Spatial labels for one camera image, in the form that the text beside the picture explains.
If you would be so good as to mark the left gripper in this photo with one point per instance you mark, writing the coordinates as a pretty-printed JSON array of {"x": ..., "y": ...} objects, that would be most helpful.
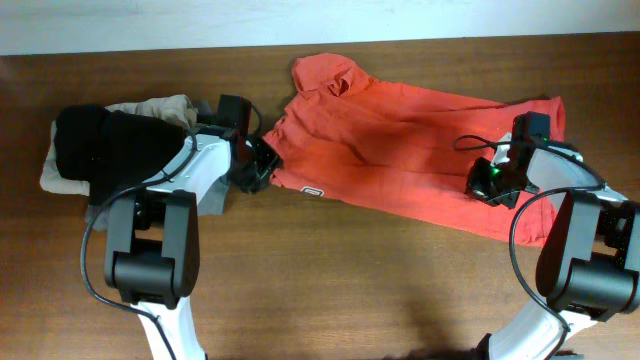
[{"x": 270, "y": 159}]

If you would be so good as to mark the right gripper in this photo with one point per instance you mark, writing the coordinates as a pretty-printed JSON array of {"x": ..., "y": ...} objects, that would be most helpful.
[{"x": 475, "y": 187}]

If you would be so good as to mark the red printed t-shirt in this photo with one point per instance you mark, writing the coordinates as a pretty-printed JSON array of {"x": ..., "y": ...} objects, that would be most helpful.
[{"x": 389, "y": 146}]

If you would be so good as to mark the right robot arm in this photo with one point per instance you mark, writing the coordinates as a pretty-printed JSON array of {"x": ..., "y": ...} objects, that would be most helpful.
[{"x": 588, "y": 268}]

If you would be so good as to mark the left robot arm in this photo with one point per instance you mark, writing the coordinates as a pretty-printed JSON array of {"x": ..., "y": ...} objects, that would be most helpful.
[{"x": 152, "y": 250}]

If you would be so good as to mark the beige folded garment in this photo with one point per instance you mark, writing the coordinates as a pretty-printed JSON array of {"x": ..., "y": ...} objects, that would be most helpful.
[{"x": 176, "y": 110}]

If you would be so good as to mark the black folded garment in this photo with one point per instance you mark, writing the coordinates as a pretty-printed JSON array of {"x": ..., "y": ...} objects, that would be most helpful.
[{"x": 112, "y": 150}]

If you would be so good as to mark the grey folded garment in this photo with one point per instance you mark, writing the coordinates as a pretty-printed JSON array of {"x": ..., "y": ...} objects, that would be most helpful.
[{"x": 212, "y": 197}]

